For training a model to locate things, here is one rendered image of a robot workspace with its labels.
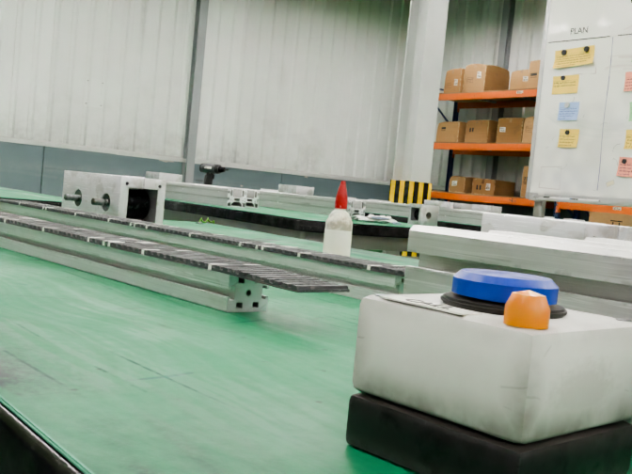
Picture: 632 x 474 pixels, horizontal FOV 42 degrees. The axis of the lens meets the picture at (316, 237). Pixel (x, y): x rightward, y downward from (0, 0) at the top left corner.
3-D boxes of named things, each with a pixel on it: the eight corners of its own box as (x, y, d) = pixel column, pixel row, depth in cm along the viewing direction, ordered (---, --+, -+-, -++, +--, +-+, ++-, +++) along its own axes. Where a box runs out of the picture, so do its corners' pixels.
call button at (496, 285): (427, 316, 32) (433, 264, 32) (488, 313, 35) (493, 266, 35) (514, 336, 29) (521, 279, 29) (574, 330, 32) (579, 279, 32)
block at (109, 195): (73, 226, 143) (78, 171, 143) (131, 229, 151) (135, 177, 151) (103, 231, 136) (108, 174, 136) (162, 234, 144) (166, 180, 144)
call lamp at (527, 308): (494, 322, 28) (497, 286, 28) (519, 320, 29) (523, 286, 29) (532, 330, 27) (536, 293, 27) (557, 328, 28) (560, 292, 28)
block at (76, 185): (48, 220, 152) (52, 168, 152) (102, 223, 160) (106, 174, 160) (75, 226, 145) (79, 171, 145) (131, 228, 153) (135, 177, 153)
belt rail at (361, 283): (-9, 216, 146) (-8, 199, 146) (12, 217, 149) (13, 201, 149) (392, 307, 76) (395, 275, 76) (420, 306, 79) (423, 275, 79)
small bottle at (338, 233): (334, 268, 110) (342, 180, 109) (315, 264, 113) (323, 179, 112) (354, 269, 113) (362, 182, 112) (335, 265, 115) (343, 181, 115)
